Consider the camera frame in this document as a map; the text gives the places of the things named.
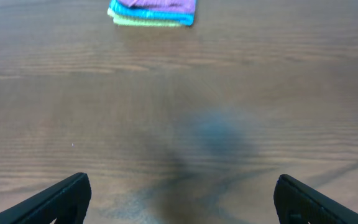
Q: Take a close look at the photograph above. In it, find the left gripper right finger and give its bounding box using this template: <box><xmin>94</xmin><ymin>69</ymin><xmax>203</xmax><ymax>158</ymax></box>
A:
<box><xmin>273</xmin><ymin>174</ymin><xmax>358</xmax><ymax>224</ymax></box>

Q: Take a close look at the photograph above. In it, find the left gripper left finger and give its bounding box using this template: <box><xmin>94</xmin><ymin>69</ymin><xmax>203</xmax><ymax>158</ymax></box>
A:
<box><xmin>0</xmin><ymin>172</ymin><xmax>91</xmax><ymax>224</ymax></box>

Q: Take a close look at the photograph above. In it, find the purple cloth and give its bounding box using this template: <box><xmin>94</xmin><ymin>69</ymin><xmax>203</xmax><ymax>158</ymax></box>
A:
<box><xmin>118</xmin><ymin>0</ymin><xmax>196</xmax><ymax>14</ymax></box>

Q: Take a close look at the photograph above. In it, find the folded blue cloth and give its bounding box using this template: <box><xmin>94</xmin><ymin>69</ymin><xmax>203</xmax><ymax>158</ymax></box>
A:
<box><xmin>109</xmin><ymin>0</ymin><xmax>196</xmax><ymax>26</ymax></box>

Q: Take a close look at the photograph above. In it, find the yellow-green cloth under blue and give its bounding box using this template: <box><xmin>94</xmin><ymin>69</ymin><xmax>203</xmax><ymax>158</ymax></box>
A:
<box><xmin>107</xmin><ymin>7</ymin><xmax>183</xmax><ymax>28</ymax></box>

